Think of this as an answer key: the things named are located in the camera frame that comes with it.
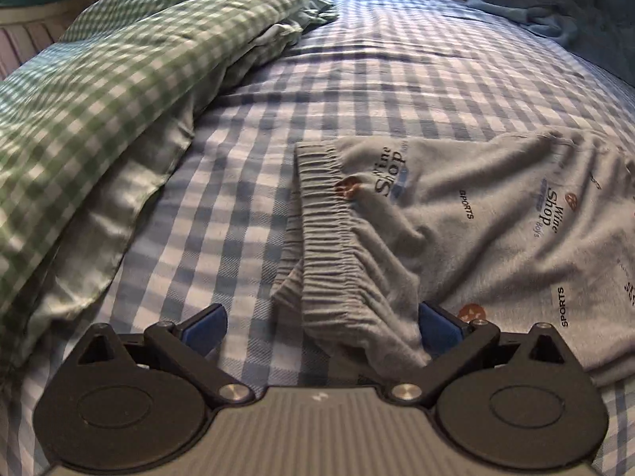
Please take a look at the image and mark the striped fabric headboard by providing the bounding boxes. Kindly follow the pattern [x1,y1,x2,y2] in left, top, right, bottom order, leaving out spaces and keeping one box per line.
[0,19,69,81]

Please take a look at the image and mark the blue towel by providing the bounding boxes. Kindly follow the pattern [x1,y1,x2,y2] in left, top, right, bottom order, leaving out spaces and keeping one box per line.
[465,0,582,51]

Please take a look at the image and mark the green checked quilt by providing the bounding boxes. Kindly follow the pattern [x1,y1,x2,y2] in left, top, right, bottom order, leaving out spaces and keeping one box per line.
[0,0,332,378]

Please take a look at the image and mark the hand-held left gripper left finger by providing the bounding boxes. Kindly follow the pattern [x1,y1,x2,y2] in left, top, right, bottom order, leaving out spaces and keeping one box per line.
[74,303,257,408]

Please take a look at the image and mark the grey printed pants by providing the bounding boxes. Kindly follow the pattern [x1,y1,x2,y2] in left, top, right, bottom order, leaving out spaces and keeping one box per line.
[272,128,635,388]

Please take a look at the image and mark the blue checked bed sheet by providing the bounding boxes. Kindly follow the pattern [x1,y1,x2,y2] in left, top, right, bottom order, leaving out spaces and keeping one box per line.
[0,0,635,476]

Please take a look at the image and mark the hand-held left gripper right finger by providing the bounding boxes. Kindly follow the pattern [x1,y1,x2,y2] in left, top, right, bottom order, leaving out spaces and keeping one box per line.
[389,301,567,406]

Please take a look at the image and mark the small blue cloth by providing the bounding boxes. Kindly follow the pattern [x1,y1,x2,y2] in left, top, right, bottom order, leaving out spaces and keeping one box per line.
[298,0,340,31]

